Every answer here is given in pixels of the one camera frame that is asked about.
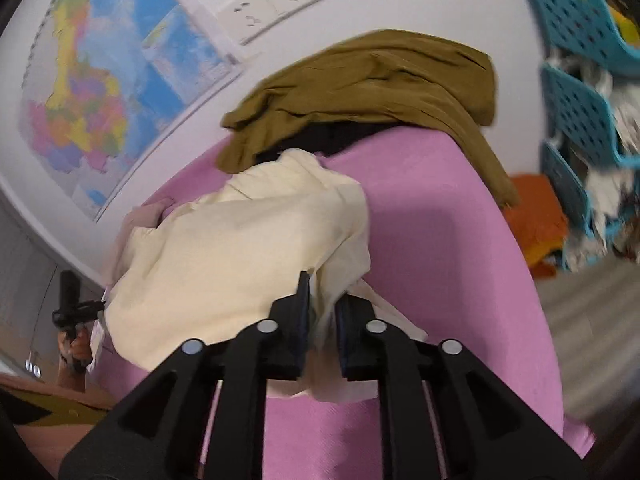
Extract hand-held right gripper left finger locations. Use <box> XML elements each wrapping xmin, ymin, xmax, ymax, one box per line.
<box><xmin>59</xmin><ymin>271</ymin><xmax>312</xmax><ymax>480</ymax></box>

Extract person's left forearm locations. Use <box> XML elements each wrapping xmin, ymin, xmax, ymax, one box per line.
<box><xmin>54</xmin><ymin>360</ymin><xmax>90</xmax><ymax>392</ymax></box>

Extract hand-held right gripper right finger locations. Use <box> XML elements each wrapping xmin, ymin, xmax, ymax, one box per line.
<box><xmin>336</xmin><ymin>294</ymin><xmax>588</xmax><ymax>480</ymax></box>

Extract olive brown garment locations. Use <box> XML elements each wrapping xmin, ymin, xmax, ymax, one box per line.
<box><xmin>216</xmin><ymin>30</ymin><xmax>521</xmax><ymax>208</ymax></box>

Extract cream garment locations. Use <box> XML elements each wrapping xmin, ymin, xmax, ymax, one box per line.
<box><xmin>102</xmin><ymin>149</ymin><xmax>430</xmax><ymax>403</ymax></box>

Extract teal plastic basket rack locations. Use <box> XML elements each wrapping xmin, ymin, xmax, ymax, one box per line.
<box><xmin>517</xmin><ymin>0</ymin><xmax>640</xmax><ymax>272</ymax></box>

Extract white crumpled cloth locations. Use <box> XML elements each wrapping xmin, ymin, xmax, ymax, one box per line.
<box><xmin>597</xmin><ymin>67</ymin><xmax>640</xmax><ymax>157</ymax></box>
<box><xmin>564</xmin><ymin>160</ymin><xmax>640</xmax><ymax>275</ymax></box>

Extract person's left hand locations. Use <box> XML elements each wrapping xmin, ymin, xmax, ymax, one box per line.
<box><xmin>57</xmin><ymin>329</ymin><xmax>94</xmax><ymax>367</ymax></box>

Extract pink table cover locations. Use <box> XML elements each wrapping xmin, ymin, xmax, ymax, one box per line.
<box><xmin>92</xmin><ymin>125</ymin><xmax>598</xmax><ymax>480</ymax></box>

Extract pale pink garment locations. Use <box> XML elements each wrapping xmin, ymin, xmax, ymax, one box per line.
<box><xmin>112</xmin><ymin>199</ymin><xmax>176</xmax><ymax>281</ymax></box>

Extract yellow black patterned cloth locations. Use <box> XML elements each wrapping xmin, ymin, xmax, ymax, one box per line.
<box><xmin>0</xmin><ymin>391</ymin><xmax>108</xmax><ymax>428</ymax></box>

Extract colourful wall map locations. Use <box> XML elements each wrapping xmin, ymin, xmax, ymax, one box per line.
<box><xmin>17</xmin><ymin>0</ymin><xmax>246</xmax><ymax>223</ymax></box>

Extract white cabinet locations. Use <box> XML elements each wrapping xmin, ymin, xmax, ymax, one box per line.
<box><xmin>0</xmin><ymin>205</ymin><xmax>103</xmax><ymax>378</ymax></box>

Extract tan cloth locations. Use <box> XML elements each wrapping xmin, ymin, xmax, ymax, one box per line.
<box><xmin>0</xmin><ymin>374</ymin><xmax>118</xmax><ymax>409</ymax></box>

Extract orange cloth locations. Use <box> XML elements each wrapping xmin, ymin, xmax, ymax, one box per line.
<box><xmin>502</xmin><ymin>174</ymin><xmax>571</xmax><ymax>278</ymax></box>

